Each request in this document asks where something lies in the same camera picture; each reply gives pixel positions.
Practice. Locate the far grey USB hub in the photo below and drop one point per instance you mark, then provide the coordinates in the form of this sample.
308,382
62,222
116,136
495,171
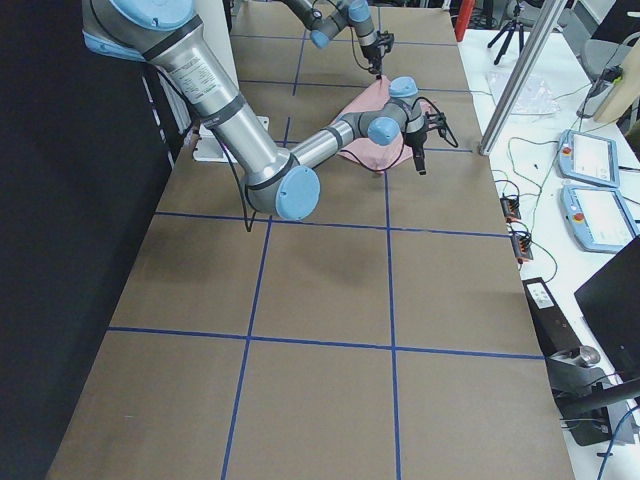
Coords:
510,209

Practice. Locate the aluminium frame post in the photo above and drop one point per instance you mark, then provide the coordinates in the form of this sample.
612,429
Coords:
533,47

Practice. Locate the near blue teach pendant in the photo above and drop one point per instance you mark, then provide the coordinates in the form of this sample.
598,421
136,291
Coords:
598,217

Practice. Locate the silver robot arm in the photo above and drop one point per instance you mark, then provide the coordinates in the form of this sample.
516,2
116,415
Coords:
277,181
352,15

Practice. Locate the blue teach pendant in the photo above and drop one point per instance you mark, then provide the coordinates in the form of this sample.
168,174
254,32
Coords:
598,217
588,158

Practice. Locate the black monitor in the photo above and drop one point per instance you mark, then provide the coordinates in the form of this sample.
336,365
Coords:
609,302

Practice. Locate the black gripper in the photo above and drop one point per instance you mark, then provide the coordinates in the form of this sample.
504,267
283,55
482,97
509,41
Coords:
371,51
415,138

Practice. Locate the black camera tripod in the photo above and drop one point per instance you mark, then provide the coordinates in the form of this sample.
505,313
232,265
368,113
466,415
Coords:
513,27

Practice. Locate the black box with label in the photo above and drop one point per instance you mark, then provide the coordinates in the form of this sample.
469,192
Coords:
556,337

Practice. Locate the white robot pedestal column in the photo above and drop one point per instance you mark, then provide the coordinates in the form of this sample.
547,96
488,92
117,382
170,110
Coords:
229,131

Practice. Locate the red cylinder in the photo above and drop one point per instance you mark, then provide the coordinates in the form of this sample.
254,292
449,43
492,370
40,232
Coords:
465,11

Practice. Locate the clear plastic bag with paper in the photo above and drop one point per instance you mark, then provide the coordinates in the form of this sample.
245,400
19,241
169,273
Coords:
536,97

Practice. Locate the near grey USB hub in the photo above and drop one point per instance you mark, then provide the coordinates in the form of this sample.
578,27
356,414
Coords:
521,245

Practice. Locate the grey usb hub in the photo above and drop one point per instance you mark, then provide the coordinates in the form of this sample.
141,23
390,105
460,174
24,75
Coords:
521,245
510,209

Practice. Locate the far blue teach pendant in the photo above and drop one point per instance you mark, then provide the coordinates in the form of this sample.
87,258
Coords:
588,158

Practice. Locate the pink Snoopy t-shirt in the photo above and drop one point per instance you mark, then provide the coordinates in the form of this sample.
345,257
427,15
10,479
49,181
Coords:
379,117

